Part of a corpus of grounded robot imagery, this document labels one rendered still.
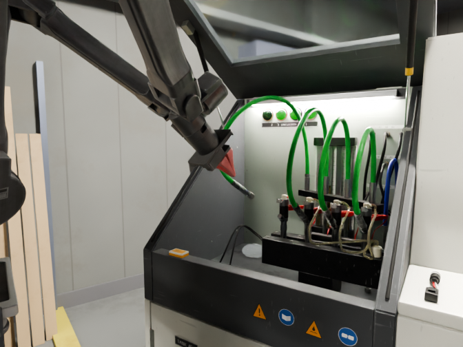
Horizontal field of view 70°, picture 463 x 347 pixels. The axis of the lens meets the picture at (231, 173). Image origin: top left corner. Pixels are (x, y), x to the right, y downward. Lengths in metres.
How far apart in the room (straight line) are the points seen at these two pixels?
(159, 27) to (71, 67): 2.29
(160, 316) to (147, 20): 0.85
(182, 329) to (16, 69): 2.14
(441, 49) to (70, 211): 2.47
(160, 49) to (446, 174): 0.72
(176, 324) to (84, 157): 1.90
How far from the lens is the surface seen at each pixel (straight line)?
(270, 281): 0.82
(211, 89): 0.67
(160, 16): 0.49
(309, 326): 0.82
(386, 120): 1.22
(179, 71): 0.55
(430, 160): 0.96
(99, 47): 0.94
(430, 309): 0.74
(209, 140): 0.68
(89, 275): 2.94
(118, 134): 2.81
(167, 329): 1.10
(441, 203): 0.94
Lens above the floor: 1.29
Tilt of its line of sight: 6 degrees down
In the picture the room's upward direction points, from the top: straight up
